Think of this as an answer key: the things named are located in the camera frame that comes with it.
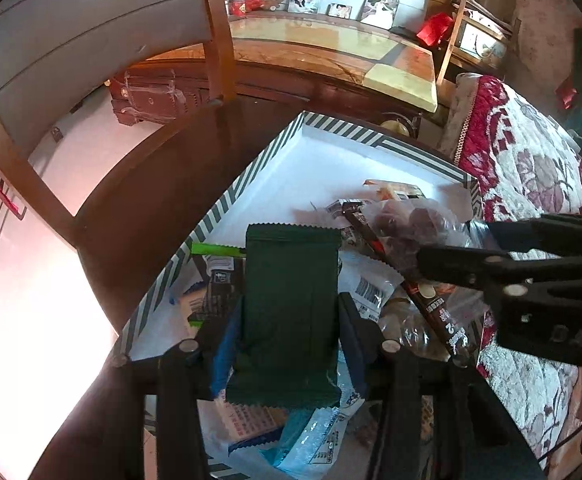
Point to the biscuit packet with black label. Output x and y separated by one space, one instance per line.
401 191

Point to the green grey snack packet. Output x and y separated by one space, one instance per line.
218 280

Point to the light blue snack packet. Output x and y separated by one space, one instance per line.
311 450

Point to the small photo frame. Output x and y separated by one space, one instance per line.
339 11
303 4

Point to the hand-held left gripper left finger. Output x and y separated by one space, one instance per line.
223 355

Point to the green white striped box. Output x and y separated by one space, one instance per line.
331 160

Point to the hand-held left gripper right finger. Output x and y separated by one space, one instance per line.
353 340

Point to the brown taped box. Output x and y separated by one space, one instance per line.
146 95

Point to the wooden frame stand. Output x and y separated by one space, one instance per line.
476 35

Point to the white black-print snack packet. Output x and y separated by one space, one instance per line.
341 207

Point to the white red snack packet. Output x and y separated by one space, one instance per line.
366 290

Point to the marble top wooden counter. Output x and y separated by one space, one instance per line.
321 45

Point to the brown teddy bear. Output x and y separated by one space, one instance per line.
276 1

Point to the red white floral blanket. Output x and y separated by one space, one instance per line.
521 160

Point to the brown chocolate bar wrapper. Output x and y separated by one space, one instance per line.
436 315

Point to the clear bag of dark sweets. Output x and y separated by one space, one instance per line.
411 225

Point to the red gift bag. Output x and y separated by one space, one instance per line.
433 29

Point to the yellow round pot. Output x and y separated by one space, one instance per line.
395 126

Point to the wooden chair with grey back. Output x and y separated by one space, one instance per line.
96 25

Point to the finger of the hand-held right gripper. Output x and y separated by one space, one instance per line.
461 265
546 235

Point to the dark green snack packet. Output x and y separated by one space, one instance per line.
286 310

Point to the large wedding photo frame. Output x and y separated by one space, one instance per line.
380 10

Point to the long white biscuit packet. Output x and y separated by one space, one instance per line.
251 420

